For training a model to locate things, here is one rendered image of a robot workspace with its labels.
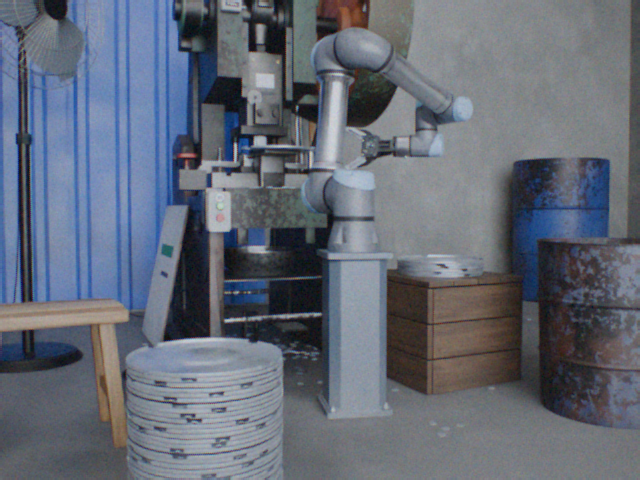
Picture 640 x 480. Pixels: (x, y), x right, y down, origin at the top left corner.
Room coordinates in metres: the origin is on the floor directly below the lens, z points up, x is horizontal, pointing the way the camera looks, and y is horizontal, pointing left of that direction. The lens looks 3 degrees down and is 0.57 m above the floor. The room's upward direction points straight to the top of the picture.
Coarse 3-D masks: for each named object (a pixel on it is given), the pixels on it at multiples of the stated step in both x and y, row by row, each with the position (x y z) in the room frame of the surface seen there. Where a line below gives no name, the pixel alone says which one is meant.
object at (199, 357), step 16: (144, 352) 1.20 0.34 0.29; (160, 352) 1.20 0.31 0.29; (176, 352) 1.20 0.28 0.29; (192, 352) 1.17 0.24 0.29; (208, 352) 1.17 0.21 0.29; (224, 352) 1.17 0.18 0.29; (240, 352) 1.20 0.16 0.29; (256, 352) 1.20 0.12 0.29; (272, 352) 1.20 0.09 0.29; (144, 368) 1.07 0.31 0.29; (160, 368) 1.08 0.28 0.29; (176, 368) 1.08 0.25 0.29; (192, 368) 1.08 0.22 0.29; (208, 368) 1.08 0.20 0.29; (224, 368) 1.08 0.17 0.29; (240, 368) 1.08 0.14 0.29; (256, 368) 1.07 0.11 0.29
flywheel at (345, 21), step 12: (324, 0) 2.83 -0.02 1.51; (336, 0) 2.70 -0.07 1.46; (348, 0) 2.59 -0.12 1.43; (360, 0) 2.49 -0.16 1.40; (324, 12) 2.83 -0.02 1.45; (336, 12) 2.61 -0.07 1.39; (348, 12) 2.57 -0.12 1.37; (360, 12) 2.53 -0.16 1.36; (348, 24) 2.56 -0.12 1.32; (360, 24) 2.48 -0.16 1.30; (324, 36) 2.83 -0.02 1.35; (348, 96) 2.50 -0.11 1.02
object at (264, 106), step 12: (252, 60) 2.40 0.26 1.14; (264, 60) 2.42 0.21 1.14; (276, 60) 2.44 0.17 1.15; (252, 72) 2.41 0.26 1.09; (264, 72) 2.42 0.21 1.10; (276, 72) 2.44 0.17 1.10; (252, 84) 2.41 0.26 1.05; (264, 84) 2.42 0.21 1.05; (276, 84) 2.44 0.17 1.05; (252, 96) 2.39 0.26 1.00; (264, 96) 2.42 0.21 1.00; (276, 96) 2.44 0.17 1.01; (240, 108) 2.48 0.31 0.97; (252, 108) 2.41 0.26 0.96; (264, 108) 2.39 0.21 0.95; (276, 108) 2.41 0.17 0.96; (240, 120) 2.48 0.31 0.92; (252, 120) 2.41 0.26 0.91; (264, 120) 2.39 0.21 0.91; (276, 120) 2.41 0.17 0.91
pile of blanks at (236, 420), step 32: (128, 384) 1.12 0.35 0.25; (160, 384) 1.04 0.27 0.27; (192, 384) 1.02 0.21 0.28; (224, 384) 1.03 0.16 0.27; (256, 384) 1.06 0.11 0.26; (128, 416) 1.10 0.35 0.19; (160, 416) 1.03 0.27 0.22; (192, 416) 1.03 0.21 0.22; (224, 416) 1.03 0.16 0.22; (256, 416) 1.07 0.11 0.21; (128, 448) 1.09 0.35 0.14; (160, 448) 1.03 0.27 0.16; (192, 448) 1.02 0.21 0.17; (224, 448) 1.03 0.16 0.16; (256, 448) 1.06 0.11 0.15
